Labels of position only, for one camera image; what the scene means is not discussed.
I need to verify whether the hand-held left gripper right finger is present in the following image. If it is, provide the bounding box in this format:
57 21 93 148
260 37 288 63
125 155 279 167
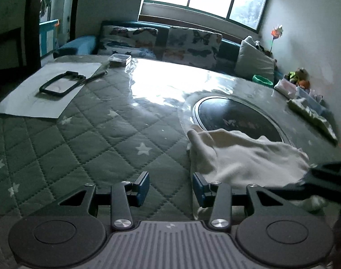
192 172 292 232

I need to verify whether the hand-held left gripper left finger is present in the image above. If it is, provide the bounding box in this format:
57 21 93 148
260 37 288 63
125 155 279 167
58 171 151 232

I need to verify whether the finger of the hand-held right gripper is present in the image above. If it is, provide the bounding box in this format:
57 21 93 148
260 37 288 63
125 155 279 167
309 161 341 176
270 174 341 202

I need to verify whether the white shirt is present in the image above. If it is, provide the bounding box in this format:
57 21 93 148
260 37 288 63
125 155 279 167
186 125 328 220

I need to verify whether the green patterned cloth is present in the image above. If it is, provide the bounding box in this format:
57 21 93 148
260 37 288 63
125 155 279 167
287 97 339 144

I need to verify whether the clear plastic storage box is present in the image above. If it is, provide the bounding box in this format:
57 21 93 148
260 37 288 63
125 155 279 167
296 85 326 113

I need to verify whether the dark round turntable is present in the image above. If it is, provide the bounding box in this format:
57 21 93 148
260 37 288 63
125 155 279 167
192 96 291 146

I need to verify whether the green plush toy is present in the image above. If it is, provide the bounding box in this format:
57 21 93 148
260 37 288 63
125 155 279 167
284 68 310 86

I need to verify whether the green bowl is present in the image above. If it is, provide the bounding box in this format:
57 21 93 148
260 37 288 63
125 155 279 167
252 74 273 86

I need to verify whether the dark pen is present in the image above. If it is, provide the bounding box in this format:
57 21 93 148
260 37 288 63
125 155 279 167
83 71 108 85

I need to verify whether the plain light pillow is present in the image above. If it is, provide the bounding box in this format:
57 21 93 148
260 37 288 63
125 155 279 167
234 40 275 82

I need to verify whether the small clear plastic container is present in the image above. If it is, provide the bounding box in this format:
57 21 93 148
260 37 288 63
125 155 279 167
108 53 132 68

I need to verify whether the butterfly print cushion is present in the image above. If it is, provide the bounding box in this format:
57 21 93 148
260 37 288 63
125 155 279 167
161 26 223 68
97 25 159 60

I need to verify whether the colourful pinwheel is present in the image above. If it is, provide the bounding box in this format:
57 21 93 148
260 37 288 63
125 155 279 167
268 24 284 54

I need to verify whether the white paper sheet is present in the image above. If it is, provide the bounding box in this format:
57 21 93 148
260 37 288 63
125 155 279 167
0 62 102 120

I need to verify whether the teal sofa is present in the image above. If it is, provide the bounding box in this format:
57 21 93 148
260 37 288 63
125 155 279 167
53 20 279 82

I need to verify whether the black rectangular frame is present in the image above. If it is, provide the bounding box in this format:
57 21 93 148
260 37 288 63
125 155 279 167
39 71 87 98

